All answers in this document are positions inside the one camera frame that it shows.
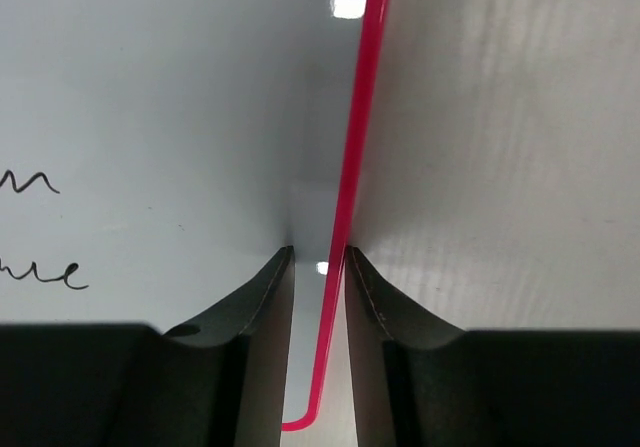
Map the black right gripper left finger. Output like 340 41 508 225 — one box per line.
1 246 295 446

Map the pink framed whiteboard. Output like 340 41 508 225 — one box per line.
1 0 366 421

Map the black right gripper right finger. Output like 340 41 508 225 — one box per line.
345 247 639 446

